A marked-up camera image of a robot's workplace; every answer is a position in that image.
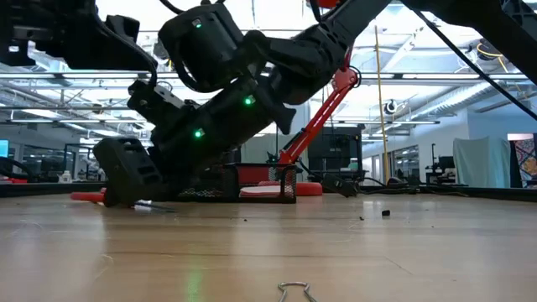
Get red desk lamp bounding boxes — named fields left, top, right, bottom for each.
left=258, top=0, right=362, bottom=198

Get red-handled scissors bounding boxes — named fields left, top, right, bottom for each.
left=69, top=186, right=178, bottom=214

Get black metal table frame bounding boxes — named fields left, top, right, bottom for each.
left=0, top=180, right=537, bottom=203

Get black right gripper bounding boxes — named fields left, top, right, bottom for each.
left=92, top=86, right=274, bottom=209

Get black background station frame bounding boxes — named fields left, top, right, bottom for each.
left=62, top=143, right=106, bottom=183

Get black mesh desk organizer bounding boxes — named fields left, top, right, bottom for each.
left=174, top=162, right=298, bottom=206

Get grey-green hanging cloth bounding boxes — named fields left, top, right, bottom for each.
left=452, top=138, right=511, bottom=190

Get colourful patterned panel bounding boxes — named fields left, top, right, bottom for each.
left=508, top=133, right=537, bottom=190

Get silver wire clip handle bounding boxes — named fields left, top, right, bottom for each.
left=277, top=281, right=317, bottom=302

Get pink sticky note pad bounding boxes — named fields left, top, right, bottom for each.
left=238, top=185, right=287, bottom=200

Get hanging yellow cable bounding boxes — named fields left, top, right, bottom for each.
left=372, top=24, right=390, bottom=185

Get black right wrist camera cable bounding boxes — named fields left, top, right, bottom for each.
left=413, top=8, right=537, bottom=122

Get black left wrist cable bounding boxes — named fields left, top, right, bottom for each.
left=138, top=39, right=159, bottom=88

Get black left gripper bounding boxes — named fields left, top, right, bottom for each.
left=0, top=0, right=159, bottom=72

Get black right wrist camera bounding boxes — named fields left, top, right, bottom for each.
left=127, top=78, right=199, bottom=128

